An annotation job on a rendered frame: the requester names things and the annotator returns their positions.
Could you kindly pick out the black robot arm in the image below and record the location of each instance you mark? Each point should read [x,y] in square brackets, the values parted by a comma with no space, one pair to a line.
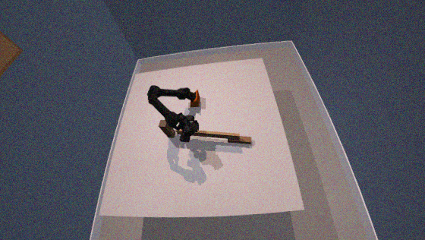
[171,117]

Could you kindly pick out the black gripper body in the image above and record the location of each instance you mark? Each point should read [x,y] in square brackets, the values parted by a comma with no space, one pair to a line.
[183,138]

